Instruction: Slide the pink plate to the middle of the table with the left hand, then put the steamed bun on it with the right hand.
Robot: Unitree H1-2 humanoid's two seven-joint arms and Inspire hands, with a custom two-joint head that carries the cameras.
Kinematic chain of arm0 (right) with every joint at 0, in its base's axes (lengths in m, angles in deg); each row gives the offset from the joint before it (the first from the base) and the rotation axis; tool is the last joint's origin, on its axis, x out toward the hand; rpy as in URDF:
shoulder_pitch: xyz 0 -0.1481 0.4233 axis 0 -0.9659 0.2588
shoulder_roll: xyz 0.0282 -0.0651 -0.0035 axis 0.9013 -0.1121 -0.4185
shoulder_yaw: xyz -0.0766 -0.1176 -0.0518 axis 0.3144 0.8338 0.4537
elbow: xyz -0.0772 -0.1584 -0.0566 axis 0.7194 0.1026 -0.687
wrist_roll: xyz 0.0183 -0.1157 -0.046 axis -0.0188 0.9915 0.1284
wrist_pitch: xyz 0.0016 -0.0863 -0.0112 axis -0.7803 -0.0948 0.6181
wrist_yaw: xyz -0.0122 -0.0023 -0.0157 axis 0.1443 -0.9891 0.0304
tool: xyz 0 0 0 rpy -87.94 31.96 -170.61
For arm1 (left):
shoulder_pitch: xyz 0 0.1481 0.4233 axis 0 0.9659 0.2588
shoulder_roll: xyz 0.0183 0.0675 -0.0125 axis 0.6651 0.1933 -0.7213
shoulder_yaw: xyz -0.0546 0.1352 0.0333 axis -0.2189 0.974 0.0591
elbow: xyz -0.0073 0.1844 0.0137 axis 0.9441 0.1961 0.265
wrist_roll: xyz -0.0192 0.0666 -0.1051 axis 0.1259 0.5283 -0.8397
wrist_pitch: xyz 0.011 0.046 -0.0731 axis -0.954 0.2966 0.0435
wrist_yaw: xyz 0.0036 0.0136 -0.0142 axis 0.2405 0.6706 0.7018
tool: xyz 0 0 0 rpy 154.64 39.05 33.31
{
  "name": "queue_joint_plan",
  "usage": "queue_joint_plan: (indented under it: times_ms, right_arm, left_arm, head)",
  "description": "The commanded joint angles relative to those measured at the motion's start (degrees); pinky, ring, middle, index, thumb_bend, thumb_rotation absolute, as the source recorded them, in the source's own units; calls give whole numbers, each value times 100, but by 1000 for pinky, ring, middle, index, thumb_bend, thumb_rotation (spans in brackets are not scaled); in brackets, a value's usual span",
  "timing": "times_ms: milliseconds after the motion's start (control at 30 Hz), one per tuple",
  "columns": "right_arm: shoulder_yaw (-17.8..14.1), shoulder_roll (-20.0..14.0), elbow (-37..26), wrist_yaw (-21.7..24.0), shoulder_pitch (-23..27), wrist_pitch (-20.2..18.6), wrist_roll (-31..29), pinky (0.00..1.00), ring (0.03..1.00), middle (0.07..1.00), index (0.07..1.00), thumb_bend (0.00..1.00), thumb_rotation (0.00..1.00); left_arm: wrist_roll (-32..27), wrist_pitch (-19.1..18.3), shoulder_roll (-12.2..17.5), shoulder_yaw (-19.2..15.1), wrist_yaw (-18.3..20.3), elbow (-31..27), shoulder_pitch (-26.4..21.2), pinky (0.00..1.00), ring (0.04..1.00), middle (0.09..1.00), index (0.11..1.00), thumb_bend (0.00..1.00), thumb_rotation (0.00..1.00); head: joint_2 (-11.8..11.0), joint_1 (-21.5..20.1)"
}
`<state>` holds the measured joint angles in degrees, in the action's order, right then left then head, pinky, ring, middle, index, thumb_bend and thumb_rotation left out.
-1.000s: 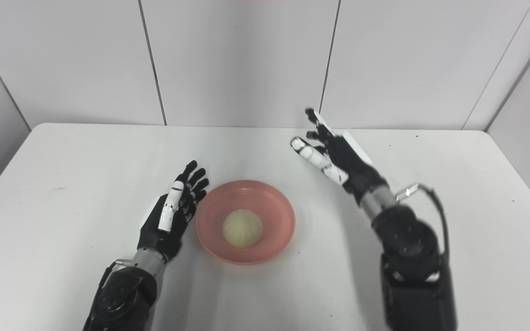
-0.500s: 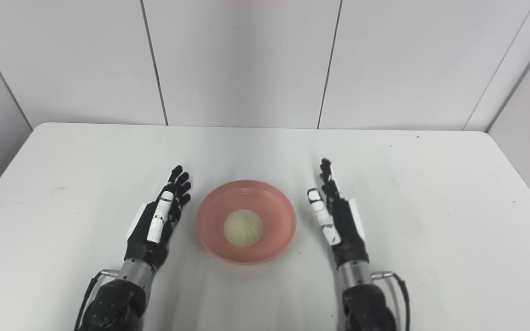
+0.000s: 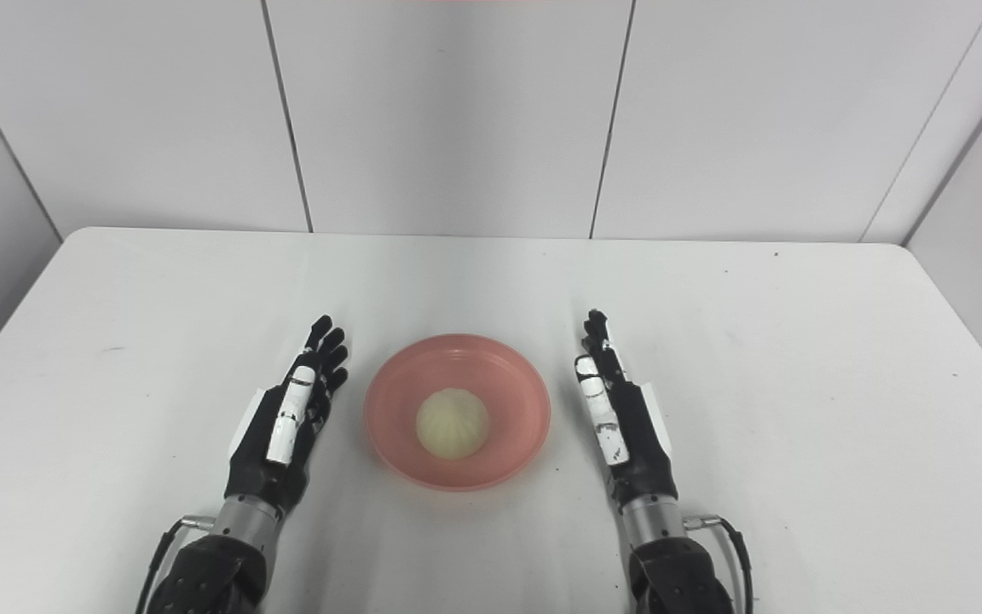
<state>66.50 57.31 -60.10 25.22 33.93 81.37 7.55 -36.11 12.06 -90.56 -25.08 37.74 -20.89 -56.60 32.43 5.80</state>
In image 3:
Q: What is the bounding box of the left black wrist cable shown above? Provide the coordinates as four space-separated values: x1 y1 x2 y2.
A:
134 514 216 614

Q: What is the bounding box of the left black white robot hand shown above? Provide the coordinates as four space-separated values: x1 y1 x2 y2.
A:
224 315 349 517

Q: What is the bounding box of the white steamed bun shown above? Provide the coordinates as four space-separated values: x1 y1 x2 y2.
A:
416 387 491 461

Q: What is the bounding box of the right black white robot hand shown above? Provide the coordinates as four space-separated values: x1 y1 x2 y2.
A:
574 309 679 510

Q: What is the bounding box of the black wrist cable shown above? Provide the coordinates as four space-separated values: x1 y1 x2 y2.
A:
134 514 216 614
684 513 754 614

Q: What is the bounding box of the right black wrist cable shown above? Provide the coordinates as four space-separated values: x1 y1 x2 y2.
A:
684 513 754 614

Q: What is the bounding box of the pink plate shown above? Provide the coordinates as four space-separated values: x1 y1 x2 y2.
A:
363 333 552 492

